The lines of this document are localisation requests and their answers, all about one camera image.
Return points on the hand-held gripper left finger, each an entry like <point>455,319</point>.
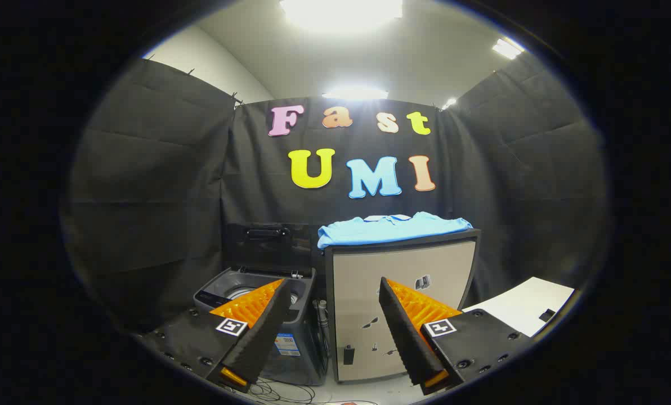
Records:
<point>265,326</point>

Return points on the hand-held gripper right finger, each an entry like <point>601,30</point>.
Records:
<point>403,332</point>

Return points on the grey washing machine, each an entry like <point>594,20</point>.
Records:
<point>306,323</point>

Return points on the light blue polo shirt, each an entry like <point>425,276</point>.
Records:
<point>392,230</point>

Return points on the white flat panel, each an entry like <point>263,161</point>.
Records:
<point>515,306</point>

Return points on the small black object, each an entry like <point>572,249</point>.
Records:
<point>547,315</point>

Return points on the black backdrop cloth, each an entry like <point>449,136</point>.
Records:
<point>161,197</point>

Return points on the small ceiling light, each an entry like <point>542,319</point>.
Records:
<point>449,103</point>

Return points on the large ceiling light panel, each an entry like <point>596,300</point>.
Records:
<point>341,11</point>

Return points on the beige cabinet with black frame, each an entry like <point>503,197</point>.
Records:
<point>358,281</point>

